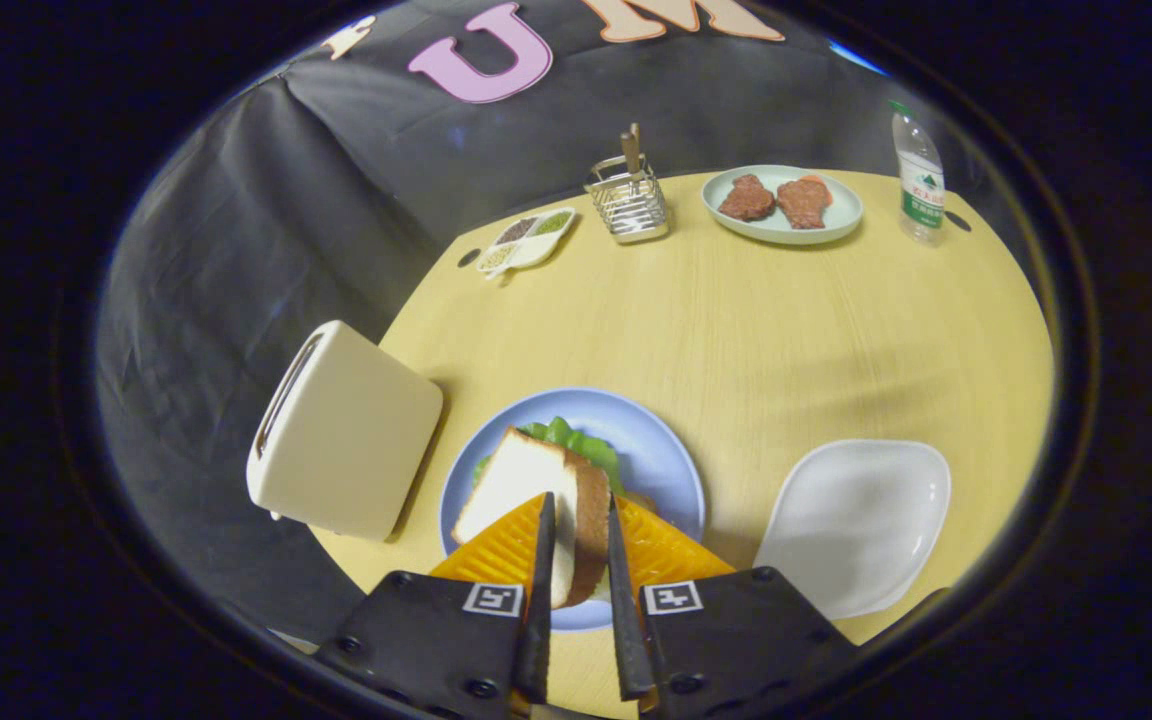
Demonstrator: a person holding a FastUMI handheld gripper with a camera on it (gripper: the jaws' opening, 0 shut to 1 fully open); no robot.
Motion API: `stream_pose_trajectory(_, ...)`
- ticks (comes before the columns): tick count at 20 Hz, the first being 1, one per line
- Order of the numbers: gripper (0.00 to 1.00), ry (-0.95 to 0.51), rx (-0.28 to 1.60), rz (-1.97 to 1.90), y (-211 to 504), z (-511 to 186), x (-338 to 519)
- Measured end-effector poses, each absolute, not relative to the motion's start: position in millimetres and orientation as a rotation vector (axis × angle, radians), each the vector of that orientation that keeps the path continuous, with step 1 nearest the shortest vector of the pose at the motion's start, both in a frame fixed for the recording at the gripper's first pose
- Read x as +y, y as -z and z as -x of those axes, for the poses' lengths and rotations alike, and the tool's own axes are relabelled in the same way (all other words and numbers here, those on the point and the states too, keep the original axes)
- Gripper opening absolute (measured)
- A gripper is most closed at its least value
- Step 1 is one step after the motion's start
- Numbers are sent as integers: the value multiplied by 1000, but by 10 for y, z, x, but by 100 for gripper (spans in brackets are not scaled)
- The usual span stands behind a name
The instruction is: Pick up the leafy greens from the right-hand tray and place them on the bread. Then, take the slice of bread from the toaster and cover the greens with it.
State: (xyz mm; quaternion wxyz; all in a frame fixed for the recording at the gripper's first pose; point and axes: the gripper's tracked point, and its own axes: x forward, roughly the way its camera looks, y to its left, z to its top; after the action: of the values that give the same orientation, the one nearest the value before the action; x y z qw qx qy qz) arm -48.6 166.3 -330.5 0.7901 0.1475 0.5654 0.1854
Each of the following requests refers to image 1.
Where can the white plate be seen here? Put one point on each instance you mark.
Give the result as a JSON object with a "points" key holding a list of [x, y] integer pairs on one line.
{"points": [[856, 520]]}

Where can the pale green plate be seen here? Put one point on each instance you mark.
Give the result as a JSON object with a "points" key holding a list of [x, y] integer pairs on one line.
{"points": [[781, 236]]}

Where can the toasted bread slice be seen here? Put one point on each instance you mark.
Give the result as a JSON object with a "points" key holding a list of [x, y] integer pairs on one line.
{"points": [[516, 480]]}

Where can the brown meat patty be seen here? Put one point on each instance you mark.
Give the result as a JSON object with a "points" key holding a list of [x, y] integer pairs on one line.
{"points": [[746, 198], [804, 203]]}

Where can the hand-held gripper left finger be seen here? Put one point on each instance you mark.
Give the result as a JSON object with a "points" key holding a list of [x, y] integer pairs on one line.
{"points": [[539, 620]]}

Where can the white toaster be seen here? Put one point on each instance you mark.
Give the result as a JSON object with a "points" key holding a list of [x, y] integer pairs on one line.
{"points": [[346, 440]]}

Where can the blue plate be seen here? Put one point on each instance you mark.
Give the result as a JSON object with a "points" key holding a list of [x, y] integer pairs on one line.
{"points": [[636, 430]]}

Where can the green lettuce leaf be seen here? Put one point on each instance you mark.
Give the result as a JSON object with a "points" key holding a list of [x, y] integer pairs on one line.
{"points": [[586, 450]]}

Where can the clear plastic water bottle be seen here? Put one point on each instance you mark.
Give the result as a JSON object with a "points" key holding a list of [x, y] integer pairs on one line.
{"points": [[921, 190]]}

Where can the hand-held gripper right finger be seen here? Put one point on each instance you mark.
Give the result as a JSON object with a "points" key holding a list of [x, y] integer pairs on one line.
{"points": [[626, 620]]}

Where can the white divided condiment dish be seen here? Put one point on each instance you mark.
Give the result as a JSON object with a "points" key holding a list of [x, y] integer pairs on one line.
{"points": [[536, 245]]}

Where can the black backdrop cloth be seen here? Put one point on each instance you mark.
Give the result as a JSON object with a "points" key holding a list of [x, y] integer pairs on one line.
{"points": [[236, 250]]}

